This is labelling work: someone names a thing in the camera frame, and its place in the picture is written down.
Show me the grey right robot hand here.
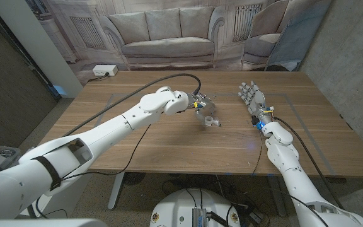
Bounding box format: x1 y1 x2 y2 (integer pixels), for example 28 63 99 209
238 81 275 126

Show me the white power strip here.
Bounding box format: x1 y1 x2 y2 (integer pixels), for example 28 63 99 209
92 64 118 77

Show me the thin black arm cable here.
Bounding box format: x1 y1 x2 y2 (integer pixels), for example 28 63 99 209
252 134 264 176
36 124 153 219

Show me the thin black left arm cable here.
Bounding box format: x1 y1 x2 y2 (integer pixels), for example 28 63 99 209
36 124 153 219

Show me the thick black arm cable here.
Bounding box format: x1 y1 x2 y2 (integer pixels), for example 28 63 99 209
63 73 202 137
272 116 345 209

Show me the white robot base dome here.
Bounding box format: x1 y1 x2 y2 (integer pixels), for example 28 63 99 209
149 188 241 227

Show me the black round floor disc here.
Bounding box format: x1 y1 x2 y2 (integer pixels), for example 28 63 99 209
123 172 147 185

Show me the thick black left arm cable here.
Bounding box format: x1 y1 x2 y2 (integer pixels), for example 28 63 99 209
63 73 202 137

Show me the floor clutter pile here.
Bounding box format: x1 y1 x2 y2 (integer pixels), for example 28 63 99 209
0 140 21 170

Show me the black power strip cable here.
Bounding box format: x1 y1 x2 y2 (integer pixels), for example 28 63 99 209
88 72 110 83

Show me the silver module on base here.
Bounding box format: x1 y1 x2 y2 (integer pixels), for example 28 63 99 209
191 207 208 227

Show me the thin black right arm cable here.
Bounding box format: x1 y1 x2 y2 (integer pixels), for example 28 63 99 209
252 134 264 176

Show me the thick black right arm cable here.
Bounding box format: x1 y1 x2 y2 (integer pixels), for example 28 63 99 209
272 116 345 209

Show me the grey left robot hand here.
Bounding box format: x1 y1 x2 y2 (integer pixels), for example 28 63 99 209
187 91 222 127

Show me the grey metal table leg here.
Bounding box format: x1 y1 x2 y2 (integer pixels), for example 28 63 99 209
268 175 288 218
108 172 126 211

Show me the printed living room backdrop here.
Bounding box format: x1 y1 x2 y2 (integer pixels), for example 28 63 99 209
25 0 332 86

